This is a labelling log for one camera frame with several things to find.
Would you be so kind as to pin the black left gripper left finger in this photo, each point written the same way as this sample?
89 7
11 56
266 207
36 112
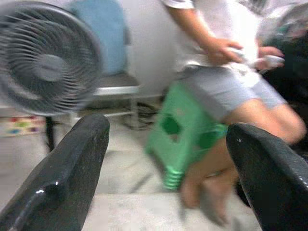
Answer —
60 180

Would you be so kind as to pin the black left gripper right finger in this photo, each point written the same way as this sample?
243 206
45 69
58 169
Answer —
272 180

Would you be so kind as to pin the white handheld controller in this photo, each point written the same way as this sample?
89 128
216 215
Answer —
273 60
238 54

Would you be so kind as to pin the person's left hand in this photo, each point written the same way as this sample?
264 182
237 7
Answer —
267 51

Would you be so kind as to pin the person's right hand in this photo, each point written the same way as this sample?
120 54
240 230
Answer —
221 51

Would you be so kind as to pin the colourful dotted play mat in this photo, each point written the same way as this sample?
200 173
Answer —
19 126

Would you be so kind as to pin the person in white shirt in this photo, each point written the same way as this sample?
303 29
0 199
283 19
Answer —
216 91

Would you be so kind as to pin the green plastic stool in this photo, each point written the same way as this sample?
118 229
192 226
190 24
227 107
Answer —
173 144

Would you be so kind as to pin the grey metal rack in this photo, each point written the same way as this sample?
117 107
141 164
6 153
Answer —
115 90

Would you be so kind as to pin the grey electric fan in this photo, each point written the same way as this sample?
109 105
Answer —
48 67

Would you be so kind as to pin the light blue towel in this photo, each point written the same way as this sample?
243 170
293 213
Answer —
103 36

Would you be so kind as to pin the clear plastic bag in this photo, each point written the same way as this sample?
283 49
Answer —
288 21

